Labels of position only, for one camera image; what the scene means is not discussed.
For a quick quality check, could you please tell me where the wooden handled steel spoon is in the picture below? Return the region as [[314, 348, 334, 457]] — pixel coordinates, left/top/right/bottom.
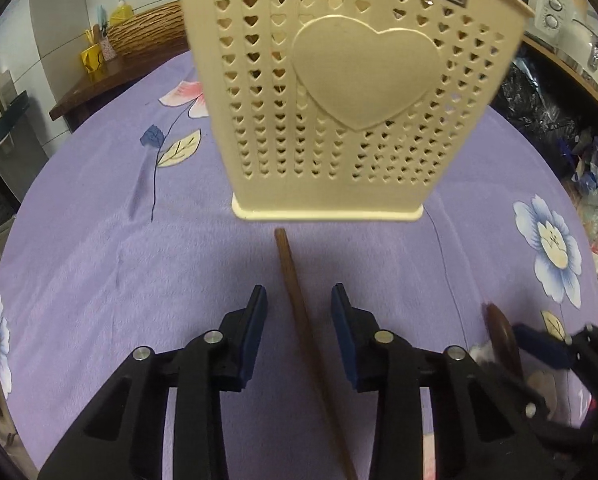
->
[[485, 304, 523, 379]]

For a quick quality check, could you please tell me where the brown wooden chopstick right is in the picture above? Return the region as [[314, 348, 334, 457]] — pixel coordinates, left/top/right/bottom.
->
[[274, 228, 357, 479]]

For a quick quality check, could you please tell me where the purple floral tablecloth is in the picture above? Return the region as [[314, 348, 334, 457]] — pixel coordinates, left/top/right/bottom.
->
[[0, 54, 598, 479]]

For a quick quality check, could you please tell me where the cream perforated utensil holder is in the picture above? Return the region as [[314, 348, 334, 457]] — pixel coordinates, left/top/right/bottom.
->
[[180, 0, 532, 221]]

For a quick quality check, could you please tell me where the black plastic bag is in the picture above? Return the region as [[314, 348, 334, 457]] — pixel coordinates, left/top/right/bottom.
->
[[491, 55, 579, 166]]

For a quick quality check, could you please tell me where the dark wooden counter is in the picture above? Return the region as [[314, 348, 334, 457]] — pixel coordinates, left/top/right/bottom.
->
[[49, 39, 188, 120]]

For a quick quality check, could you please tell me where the water dispenser machine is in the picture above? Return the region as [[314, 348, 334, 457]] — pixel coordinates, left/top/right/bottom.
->
[[0, 91, 48, 227]]

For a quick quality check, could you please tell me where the yellow cup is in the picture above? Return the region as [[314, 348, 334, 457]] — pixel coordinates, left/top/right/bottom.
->
[[80, 44, 105, 74]]

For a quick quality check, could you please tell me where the woven basket sink bowl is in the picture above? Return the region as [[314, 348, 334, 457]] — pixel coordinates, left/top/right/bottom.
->
[[108, 1, 187, 58]]

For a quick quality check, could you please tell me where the wooden shelf unit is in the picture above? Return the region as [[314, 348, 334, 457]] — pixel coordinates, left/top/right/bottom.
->
[[522, 36, 598, 106]]

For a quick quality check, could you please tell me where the yellow soap bottle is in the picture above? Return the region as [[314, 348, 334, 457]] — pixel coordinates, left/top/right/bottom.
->
[[108, 0, 134, 27]]

